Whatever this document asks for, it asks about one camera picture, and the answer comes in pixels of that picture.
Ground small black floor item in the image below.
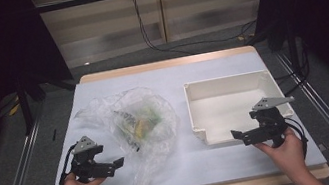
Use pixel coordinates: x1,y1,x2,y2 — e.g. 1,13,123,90
50,128,59,142

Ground right hand-held gripper cable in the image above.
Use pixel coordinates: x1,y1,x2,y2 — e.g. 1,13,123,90
283,114,312,161

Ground black metal stand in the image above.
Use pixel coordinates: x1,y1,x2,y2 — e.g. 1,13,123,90
250,13,313,90
12,65,84,137

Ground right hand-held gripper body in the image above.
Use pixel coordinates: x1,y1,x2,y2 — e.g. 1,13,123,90
237,92,303,154

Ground green snack packet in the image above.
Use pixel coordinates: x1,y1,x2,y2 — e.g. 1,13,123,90
130,102,165,140

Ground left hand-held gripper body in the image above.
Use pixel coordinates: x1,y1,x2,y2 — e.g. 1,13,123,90
65,131,118,185

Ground white plastic bin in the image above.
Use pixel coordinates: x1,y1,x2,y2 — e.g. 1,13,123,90
182,65,299,149

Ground black hanging cable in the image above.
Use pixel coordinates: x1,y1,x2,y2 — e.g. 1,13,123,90
131,0,261,64

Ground clear plastic bag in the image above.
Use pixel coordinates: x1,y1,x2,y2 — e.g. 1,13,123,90
70,81,191,185

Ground yellow floor tape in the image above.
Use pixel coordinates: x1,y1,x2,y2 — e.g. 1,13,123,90
6,102,22,117

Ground person's right hand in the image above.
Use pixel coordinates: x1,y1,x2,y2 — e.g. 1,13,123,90
251,124,309,180

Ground wooden table with white top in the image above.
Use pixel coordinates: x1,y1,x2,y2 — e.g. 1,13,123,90
30,35,329,185

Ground black floor cables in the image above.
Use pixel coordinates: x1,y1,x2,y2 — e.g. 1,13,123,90
268,41,315,99

